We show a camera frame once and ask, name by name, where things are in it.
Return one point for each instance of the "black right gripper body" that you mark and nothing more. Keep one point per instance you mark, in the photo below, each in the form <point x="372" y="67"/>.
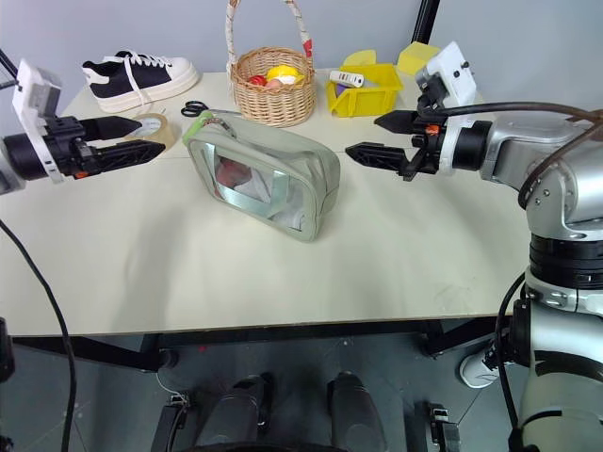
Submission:
<point x="426" y="141"/>

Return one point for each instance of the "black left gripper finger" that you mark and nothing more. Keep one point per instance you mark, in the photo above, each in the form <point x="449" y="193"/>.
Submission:
<point x="113" y="127"/>
<point x="129" y="153"/>

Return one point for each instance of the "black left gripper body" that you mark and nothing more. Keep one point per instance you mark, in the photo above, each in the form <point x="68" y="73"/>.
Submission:
<point x="66" y="148"/>

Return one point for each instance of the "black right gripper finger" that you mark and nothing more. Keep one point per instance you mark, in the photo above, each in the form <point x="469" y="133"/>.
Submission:
<point x="377" y="155"/>
<point x="398" y="121"/>

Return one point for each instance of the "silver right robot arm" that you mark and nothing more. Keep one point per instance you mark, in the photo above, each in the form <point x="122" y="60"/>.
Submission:
<point x="551" y="188"/>

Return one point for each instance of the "green transparent toiletry pouch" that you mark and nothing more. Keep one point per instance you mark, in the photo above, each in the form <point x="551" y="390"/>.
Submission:
<point x="264" y="179"/>

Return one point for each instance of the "brown packing tape roll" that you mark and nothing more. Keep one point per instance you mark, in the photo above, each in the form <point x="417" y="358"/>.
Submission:
<point x="160" y="129"/>

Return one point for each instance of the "yellow plastic bin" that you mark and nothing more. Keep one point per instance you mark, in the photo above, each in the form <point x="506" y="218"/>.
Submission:
<point x="367" y="96"/>

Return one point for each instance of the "black and white sneaker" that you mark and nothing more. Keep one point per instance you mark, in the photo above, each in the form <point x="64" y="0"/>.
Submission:
<point x="136" y="77"/>

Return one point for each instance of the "purple item in bin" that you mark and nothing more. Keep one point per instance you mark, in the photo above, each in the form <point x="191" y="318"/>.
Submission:
<point x="342" y="86"/>

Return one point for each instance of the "yellow sponge block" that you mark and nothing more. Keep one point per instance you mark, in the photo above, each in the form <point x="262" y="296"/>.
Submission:
<point x="417" y="57"/>

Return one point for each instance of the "white remote control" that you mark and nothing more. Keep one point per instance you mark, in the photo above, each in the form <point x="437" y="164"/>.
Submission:
<point x="346" y="77"/>

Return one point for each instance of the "yellow folded plastic piece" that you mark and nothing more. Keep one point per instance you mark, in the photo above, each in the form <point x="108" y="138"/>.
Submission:
<point x="360" y="57"/>

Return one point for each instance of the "black scissors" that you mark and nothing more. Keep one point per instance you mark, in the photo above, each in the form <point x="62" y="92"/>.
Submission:
<point x="192" y="108"/>

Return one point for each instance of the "black tripod rods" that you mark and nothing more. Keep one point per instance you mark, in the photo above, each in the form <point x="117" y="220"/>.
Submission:
<point x="7" y="66"/>

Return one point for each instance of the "yellow toy fruit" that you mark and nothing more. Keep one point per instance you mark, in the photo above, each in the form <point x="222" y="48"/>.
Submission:
<point x="282" y="73"/>

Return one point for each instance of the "peach toy fruit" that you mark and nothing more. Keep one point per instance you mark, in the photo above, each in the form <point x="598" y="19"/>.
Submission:
<point x="273" y="84"/>

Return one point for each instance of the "red toy fruit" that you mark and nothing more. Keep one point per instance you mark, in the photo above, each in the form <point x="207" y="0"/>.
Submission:
<point x="256" y="79"/>

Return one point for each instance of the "black block at edge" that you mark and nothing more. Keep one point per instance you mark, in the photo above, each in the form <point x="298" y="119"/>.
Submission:
<point x="5" y="348"/>

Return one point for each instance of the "white person shoe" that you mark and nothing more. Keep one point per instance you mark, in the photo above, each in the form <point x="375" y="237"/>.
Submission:
<point x="477" y="369"/>

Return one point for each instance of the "dark rounded robot leg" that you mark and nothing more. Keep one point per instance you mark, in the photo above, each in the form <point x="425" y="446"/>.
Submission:
<point x="353" y="409"/>
<point x="240" y="409"/>

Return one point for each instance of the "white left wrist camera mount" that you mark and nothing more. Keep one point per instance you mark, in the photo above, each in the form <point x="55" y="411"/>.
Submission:
<point x="32" y="92"/>

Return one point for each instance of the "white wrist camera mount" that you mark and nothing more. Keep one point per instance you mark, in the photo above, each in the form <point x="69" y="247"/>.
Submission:
<point x="452" y="70"/>
<point x="32" y="92"/>

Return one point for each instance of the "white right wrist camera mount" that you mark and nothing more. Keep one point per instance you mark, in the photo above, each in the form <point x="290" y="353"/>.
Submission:
<point x="452" y="70"/>

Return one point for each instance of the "black metal frame post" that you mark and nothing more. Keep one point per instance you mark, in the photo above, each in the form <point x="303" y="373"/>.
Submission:
<point x="424" y="21"/>

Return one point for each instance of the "black table frame beam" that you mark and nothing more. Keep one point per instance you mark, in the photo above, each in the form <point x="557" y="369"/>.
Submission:
<point x="103" y="353"/>
<point x="452" y="336"/>

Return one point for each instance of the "black floor bracket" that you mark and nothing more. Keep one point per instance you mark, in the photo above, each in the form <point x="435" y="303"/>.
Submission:
<point x="169" y="424"/>
<point x="443" y="424"/>

